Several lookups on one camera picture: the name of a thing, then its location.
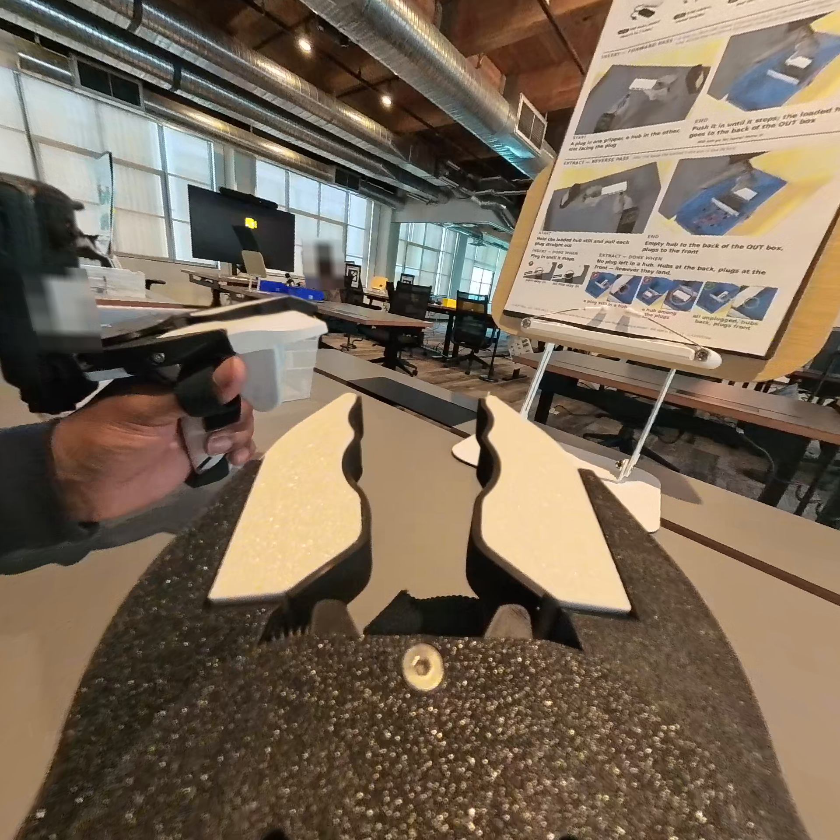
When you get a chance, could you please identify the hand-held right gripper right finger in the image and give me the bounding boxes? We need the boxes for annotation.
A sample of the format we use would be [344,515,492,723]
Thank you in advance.
[465,394,634,618]

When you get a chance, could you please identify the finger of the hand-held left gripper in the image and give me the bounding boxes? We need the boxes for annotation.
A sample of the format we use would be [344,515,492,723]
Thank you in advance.
[231,338,286,413]
[157,294,330,345]

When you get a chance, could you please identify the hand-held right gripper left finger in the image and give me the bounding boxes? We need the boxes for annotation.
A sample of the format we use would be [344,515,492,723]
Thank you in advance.
[206,392,374,608]

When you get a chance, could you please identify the wooden desk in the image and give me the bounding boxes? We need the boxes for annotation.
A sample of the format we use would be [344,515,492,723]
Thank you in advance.
[182,268,434,378]
[512,351,840,506]

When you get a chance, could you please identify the black display screen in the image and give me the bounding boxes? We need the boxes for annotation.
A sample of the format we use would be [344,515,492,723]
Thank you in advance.
[187,184,296,263]

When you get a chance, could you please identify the black office chair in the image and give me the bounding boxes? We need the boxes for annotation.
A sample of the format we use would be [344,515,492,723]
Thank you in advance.
[453,292,501,382]
[387,281,434,358]

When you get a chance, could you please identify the printed instruction board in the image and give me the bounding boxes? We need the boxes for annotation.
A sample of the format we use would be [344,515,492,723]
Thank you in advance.
[492,0,840,383]

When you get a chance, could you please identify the black desk cable cover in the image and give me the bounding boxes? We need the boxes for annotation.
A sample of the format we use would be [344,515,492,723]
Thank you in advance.
[348,377,480,427]

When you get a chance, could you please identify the metal air duct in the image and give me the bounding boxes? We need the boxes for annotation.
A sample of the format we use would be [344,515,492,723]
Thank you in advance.
[298,0,559,179]
[141,88,395,198]
[0,0,401,158]

